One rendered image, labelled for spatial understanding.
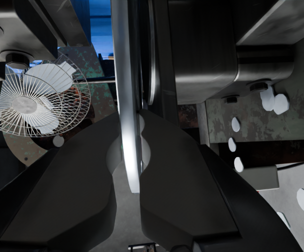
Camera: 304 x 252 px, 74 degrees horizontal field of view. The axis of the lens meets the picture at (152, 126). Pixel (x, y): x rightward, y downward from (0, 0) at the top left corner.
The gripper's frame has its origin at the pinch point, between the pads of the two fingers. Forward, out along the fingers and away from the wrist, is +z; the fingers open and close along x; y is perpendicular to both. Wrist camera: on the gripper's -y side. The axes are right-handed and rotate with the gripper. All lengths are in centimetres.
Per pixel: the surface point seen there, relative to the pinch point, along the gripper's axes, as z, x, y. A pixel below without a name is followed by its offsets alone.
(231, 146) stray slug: 14.6, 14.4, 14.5
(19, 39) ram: 12.4, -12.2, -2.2
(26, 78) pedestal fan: 77, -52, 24
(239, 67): 7.3, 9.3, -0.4
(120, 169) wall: 476, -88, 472
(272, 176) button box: 19.3, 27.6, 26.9
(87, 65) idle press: 145, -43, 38
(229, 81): 7.6, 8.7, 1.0
